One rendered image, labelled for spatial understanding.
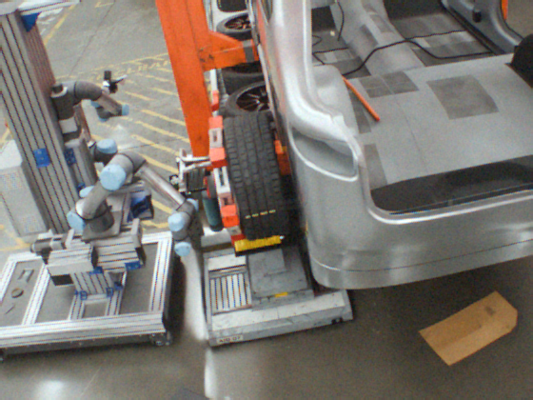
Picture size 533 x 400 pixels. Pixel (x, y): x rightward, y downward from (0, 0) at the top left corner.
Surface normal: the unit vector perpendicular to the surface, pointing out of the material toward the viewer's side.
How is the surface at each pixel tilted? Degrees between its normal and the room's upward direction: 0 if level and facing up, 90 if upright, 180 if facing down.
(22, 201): 90
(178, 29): 90
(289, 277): 0
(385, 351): 0
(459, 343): 2
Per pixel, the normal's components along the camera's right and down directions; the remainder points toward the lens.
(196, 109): 0.11, 0.56
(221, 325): -0.17, -0.80
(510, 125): -0.11, -0.54
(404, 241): 0.00, 0.75
